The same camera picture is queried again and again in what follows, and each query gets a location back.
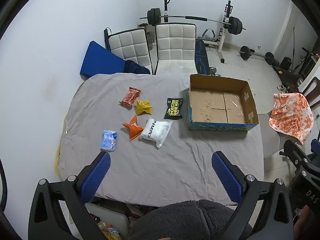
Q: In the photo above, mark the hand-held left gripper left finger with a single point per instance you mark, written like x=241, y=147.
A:
x=96, y=176

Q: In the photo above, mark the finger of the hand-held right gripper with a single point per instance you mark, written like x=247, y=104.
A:
x=296, y=152
x=315, y=145

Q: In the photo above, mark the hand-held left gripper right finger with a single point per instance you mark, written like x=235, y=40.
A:
x=226, y=177

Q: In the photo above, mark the light blue tissue packet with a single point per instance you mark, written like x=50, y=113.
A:
x=109, y=140

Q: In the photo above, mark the orange snack packet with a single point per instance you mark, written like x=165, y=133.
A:
x=133, y=128

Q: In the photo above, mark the cardboard box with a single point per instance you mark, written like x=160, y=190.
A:
x=220, y=105

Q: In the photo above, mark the white soft packet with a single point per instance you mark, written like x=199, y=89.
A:
x=156, y=132

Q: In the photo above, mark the yellow packet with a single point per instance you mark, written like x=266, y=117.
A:
x=144, y=107

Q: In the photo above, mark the red snack packet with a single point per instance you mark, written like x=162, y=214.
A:
x=130, y=97

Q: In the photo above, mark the black wipes packet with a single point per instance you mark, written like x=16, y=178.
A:
x=174, y=108

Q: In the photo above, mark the person's right hand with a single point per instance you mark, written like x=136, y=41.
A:
x=303, y=223

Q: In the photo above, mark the grey chair seat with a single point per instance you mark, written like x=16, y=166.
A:
x=270, y=135

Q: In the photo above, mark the orange patterned towel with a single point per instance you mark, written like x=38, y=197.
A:
x=291, y=117

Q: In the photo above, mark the white storage bin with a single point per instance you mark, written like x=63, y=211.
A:
x=112, y=217

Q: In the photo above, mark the dark wooden chair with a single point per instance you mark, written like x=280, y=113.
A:
x=313, y=87

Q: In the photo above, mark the grey table cloth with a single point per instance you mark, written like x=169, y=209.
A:
x=155, y=165

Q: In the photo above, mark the person's grey fleece clothing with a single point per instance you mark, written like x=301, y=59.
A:
x=182, y=220

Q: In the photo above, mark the white slipper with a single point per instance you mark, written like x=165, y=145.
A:
x=281, y=88

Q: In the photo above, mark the dark exercise equipment pile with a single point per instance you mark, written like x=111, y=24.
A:
x=295, y=67

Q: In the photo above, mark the chrome dumbbell pair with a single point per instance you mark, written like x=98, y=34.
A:
x=214, y=71

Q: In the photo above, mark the small barbell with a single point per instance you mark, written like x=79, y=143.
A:
x=245, y=52

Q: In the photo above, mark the blue foam cushion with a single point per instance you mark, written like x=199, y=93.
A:
x=100, y=61

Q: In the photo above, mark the dark blue quilted garment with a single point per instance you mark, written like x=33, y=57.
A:
x=136, y=68

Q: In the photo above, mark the black and blue weight bench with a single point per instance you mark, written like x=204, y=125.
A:
x=201, y=56

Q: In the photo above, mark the white padded chair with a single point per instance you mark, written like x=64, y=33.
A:
x=175, y=47
x=131, y=47

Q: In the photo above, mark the white bench press rack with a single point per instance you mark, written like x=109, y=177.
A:
x=226, y=27

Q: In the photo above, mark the barbell with black plates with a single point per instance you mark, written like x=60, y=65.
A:
x=153, y=17

